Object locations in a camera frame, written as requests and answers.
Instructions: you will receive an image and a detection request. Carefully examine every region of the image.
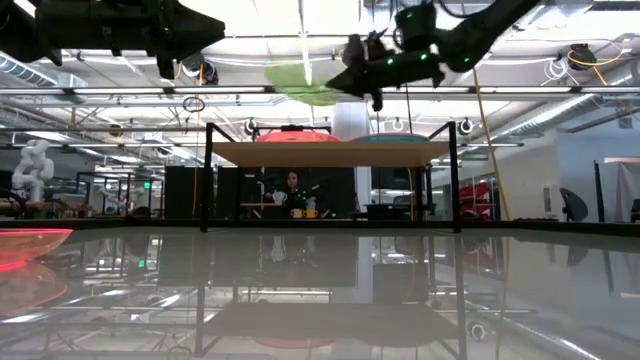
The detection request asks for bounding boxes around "blue plate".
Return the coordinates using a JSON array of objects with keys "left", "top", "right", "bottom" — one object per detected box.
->
[{"left": 349, "top": 133, "right": 431, "bottom": 144}]

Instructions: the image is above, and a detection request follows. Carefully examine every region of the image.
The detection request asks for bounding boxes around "yellow hanging cable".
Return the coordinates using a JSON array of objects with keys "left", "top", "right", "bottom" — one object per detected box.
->
[{"left": 472, "top": 69, "right": 511, "bottom": 221}]

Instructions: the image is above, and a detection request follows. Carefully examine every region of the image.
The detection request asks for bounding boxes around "wooden board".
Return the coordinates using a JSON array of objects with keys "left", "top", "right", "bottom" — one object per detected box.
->
[{"left": 199, "top": 121, "right": 462, "bottom": 234}]

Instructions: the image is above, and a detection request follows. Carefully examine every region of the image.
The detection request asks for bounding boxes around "person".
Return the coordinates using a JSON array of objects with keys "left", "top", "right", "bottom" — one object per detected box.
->
[{"left": 264, "top": 169, "right": 321, "bottom": 219}]

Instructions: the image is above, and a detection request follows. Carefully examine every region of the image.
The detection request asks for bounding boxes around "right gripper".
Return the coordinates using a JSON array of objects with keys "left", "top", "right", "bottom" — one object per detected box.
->
[{"left": 325, "top": 47, "right": 446, "bottom": 112}]

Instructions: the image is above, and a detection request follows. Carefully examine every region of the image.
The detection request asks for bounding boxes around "green plate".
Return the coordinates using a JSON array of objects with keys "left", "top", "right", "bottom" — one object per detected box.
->
[{"left": 263, "top": 63, "right": 341, "bottom": 107}]

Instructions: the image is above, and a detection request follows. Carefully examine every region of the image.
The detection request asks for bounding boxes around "black bin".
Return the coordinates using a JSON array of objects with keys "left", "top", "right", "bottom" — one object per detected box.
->
[{"left": 363, "top": 202, "right": 411, "bottom": 221}]

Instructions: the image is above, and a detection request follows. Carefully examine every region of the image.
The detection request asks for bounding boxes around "red cart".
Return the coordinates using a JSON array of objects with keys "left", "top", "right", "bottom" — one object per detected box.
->
[{"left": 458, "top": 182, "right": 494, "bottom": 216}]

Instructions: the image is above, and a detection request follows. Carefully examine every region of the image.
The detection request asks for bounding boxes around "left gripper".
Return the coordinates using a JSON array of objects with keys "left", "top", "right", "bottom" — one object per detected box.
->
[{"left": 62, "top": 0, "right": 226, "bottom": 80}]

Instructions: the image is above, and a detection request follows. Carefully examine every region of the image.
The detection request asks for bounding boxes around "pink translucent plate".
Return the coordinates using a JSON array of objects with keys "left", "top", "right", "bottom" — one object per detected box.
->
[{"left": 255, "top": 129, "right": 341, "bottom": 144}]

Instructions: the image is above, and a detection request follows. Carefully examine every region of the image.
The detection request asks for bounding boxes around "orange translucent plate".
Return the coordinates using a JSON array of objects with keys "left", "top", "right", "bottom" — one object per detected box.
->
[{"left": 0, "top": 228, "right": 74, "bottom": 266}]

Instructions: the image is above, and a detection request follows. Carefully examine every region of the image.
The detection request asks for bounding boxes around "black office chair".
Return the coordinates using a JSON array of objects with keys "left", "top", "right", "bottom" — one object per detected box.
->
[{"left": 558, "top": 187, "right": 590, "bottom": 223}]

